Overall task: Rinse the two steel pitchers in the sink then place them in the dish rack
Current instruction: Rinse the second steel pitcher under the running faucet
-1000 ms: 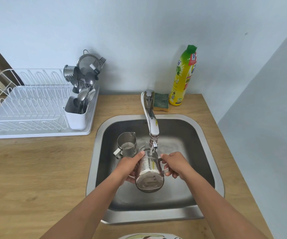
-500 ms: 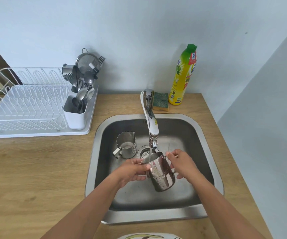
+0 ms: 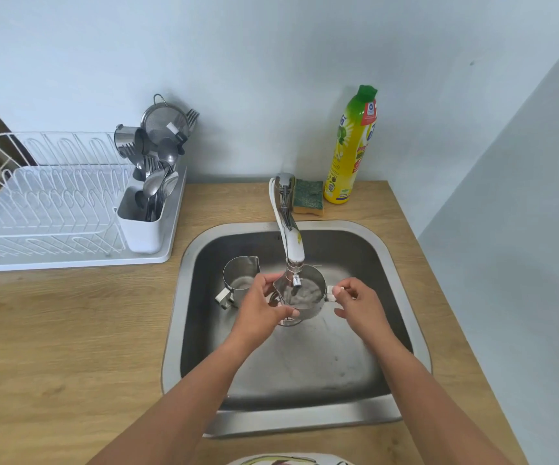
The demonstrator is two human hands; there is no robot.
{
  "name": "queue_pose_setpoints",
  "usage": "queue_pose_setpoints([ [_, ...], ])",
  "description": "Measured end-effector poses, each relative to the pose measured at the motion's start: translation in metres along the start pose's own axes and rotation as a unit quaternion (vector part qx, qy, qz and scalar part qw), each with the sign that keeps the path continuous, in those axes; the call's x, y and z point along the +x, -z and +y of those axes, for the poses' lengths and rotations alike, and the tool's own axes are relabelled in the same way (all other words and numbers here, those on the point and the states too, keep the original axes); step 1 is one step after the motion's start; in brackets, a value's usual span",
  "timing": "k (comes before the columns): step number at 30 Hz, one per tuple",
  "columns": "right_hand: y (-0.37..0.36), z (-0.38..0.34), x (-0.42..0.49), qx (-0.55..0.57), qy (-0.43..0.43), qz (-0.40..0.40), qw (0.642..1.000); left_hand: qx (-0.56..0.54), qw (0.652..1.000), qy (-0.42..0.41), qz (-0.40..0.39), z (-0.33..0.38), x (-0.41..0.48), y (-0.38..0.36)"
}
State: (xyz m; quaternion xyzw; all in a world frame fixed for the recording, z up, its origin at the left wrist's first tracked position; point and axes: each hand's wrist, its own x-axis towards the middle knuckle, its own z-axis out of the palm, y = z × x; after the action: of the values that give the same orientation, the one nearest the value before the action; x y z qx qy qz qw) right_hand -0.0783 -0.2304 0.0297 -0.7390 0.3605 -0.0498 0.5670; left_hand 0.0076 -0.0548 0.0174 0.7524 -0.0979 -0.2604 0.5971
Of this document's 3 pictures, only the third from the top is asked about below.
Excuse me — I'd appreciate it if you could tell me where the person's left hand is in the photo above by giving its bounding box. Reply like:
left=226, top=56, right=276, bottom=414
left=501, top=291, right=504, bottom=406
left=229, top=272, right=301, bottom=353

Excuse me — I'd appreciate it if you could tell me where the person's right hand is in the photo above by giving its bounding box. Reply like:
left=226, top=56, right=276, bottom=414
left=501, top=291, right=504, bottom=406
left=333, top=277, right=398, bottom=352

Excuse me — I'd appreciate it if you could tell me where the steel pitcher with white handle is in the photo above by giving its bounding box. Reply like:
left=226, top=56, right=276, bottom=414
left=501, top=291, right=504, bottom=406
left=215, top=256, right=261, bottom=311
left=269, top=263, right=344, bottom=328

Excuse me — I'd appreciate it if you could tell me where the person's left forearm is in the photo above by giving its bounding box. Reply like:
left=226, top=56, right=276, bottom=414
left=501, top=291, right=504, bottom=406
left=87, top=334, right=260, bottom=465

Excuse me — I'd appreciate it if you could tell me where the person's right forearm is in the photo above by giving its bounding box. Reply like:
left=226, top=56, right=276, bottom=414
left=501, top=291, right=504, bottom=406
left=371, top=334, right=513, bottom=465

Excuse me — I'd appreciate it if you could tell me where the stainless steel sink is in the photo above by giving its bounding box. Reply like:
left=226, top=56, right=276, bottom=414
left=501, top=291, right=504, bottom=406
left=161, top=220, right=433, bottom=439

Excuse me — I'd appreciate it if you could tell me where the chrome faucet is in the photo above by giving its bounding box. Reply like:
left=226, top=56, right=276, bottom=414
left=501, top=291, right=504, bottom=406
left=268, top=172, right=306, bottom=291

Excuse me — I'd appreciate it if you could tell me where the green and yellow sponge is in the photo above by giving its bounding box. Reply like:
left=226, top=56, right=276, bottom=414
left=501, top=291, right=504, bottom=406
left=292, top=179, right=325, bottom=218

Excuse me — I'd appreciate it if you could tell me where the white drainer tray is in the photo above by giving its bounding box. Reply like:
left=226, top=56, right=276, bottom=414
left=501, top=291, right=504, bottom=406
left=0, top=162, right=187, bottom=274

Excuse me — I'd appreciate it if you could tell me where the white cutlery holder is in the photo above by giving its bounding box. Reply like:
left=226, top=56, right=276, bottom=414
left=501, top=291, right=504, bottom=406
left=116, top=172, right=177, bottom=255

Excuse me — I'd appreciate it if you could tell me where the yellow dish soap bottle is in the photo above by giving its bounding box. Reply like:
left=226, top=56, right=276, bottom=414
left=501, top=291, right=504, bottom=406
left=323, top=84, right=378, bottom=205

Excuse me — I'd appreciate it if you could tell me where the bunch of steel spoons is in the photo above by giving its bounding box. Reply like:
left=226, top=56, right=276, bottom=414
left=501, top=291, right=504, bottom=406
left=120, top=135, right=180, bottom=223

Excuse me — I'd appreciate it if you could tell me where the steel mesh strainer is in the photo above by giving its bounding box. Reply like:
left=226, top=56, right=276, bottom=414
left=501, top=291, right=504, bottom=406
left=139, top=94, right=189, bottom=147

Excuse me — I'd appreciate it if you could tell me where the steel cup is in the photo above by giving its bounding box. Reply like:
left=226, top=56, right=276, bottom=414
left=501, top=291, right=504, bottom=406
left=113, top=124, right=150, bottom=161

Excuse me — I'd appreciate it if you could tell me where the white wire dish rack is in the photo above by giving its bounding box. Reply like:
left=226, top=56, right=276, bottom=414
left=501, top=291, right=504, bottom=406
left=0, top=131, right=138, bottom=260

